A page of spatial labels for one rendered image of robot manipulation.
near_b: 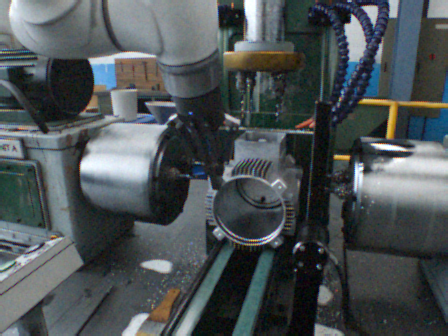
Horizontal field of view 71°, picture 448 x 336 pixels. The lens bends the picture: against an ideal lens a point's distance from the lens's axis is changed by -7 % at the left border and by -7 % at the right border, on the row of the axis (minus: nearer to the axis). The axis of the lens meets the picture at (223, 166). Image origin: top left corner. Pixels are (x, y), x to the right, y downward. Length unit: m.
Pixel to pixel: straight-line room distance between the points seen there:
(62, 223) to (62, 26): 0.57
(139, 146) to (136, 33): 0.37
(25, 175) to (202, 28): 0.63
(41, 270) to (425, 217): 0.62
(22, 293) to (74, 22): 0.33
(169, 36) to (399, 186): 0.47
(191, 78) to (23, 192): 0.61
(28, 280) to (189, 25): 0.37
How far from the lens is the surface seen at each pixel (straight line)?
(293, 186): 0.70
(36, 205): 0.94
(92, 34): 0.48
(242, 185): 0.90
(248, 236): 0.76
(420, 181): 0.68
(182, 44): 0.44
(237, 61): 0.71
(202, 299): 0.62
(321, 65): 0.95
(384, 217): 0.67
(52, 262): 0.50
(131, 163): 0.76
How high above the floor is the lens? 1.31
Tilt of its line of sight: 17 degrees down
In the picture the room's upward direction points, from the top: straight up
